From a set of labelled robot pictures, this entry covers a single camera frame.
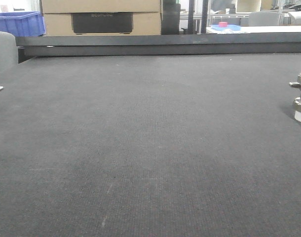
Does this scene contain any black conveyor belt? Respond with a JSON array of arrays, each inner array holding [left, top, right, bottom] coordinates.
[[0, 54, 301, 237]]

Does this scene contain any large cardboard box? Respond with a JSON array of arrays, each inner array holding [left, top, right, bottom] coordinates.
[[40, 0, 162, 36]]

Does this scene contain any pink tape roll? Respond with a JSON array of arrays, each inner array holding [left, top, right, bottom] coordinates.
[[218, 21, 228, 28]]

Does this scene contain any blue tray on table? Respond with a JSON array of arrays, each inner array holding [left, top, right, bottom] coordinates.
[[211, 24, 241, 31]]

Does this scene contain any white background table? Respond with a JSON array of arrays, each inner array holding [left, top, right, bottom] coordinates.
[[206, 26, 301, 34]]

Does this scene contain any blue plastic crate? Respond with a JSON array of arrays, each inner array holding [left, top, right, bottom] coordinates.
[[0, 11, 45, 37]]

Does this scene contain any grey chair back left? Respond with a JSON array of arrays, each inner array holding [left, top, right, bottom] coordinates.
[[0, 31, 18, 72]]

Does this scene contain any black vertical post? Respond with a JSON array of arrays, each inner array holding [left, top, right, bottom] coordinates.
[[188, 0, 195, 35]]

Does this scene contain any black conveyor side rail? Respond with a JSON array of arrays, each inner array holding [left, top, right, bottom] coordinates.
[[15, 32, 301, 58]]

